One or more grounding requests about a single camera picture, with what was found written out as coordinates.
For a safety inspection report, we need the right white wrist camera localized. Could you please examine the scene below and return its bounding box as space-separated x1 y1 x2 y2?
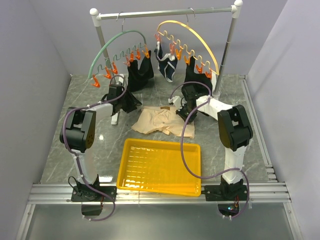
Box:
168 95 182 109

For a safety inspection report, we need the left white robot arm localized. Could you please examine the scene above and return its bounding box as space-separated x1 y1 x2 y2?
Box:
59 84 142 202

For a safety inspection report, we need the green arched clip hanger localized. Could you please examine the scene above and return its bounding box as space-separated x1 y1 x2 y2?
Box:
87 29 152 84

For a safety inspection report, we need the yellow arched clip hanger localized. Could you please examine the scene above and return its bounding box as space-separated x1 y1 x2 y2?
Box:
156 20 220 78

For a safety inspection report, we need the navy blue brief underwear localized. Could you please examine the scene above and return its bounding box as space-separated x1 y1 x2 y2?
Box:
154 41 178 83

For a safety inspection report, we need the orange clothespin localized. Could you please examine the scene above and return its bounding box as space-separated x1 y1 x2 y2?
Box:
91 74 101 88

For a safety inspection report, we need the white metal drying rack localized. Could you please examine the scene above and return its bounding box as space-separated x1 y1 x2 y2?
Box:
89 0 244 125

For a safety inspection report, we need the black underwear on green hanger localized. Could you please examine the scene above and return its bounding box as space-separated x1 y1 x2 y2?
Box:
127 56 154 92

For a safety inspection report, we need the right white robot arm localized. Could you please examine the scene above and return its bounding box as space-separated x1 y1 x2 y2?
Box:
177 81 253 201

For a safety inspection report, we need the beige boxer underwear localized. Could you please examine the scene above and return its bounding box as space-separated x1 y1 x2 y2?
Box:
131 106 185 137

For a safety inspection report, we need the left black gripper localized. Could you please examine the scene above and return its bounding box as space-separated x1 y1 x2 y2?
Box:
118 89 142 114

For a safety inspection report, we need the black underwear on yellow hanger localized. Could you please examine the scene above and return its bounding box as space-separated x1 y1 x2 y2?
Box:
184 56 213 94

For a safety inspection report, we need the yellow plastic tray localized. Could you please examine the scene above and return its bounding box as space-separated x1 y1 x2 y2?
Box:
116 138 201 197

